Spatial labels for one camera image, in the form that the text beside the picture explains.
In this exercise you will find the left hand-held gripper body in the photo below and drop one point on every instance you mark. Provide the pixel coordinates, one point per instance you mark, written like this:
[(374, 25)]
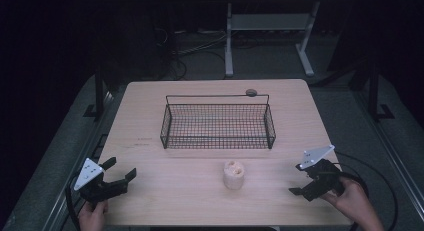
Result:
[(89, 173)]

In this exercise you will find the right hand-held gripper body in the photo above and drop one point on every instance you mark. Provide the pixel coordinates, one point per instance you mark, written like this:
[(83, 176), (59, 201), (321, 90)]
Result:
[(324, 177)]

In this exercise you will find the person's right hand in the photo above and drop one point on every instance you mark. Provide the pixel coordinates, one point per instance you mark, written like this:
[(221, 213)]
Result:
[(353, 201)]

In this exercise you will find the person's left hand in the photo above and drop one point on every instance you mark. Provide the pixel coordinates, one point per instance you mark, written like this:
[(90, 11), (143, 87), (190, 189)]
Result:
[(93, 219)]

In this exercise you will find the small grey round object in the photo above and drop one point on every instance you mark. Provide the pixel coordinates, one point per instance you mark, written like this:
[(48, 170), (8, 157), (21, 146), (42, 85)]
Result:
[(251, 92)]

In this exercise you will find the aluminium floor rail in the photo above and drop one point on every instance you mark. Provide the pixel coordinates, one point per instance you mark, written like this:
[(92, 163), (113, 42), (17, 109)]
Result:
[(76, 171), (390, 151)]

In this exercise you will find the black metal post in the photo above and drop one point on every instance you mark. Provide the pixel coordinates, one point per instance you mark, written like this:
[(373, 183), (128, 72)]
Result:
[(99, 91), (374, 91)]

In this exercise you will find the white metal desk frame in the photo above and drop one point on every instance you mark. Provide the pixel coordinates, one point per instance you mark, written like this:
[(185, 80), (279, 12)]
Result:
[(266, 22)]

